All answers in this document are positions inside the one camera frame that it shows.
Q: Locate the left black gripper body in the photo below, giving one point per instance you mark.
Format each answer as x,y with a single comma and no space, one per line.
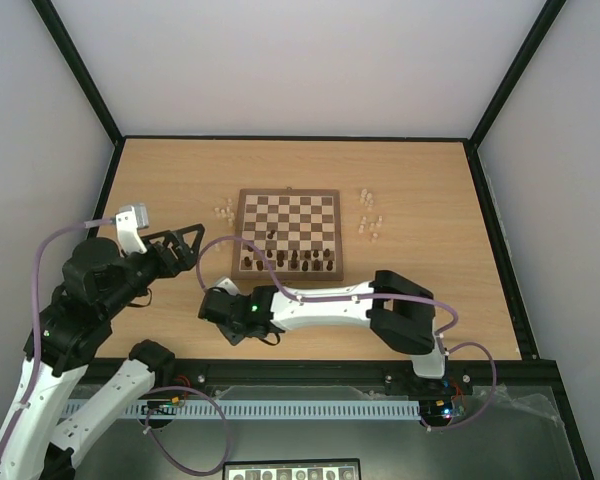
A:
133,286

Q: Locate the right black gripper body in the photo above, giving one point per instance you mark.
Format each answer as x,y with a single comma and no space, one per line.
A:
210,310

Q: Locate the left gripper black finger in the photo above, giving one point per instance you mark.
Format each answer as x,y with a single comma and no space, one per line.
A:
189,237
184,257

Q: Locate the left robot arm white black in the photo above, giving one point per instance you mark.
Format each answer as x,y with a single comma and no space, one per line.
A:
34,443

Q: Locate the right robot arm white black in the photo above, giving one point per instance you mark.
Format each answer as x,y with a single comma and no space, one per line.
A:
398,311

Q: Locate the wooden chess board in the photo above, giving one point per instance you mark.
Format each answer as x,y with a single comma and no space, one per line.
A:
304,219

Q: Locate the left circuit board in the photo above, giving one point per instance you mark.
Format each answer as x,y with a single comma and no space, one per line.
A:
166,402

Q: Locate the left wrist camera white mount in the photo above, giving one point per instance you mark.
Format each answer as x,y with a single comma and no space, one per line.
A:
129,220

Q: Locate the grey slotted cable duct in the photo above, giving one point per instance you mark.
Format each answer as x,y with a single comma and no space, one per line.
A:
280,410

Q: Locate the black aluminium frame rail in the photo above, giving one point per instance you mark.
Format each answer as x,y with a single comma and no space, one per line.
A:
393,378

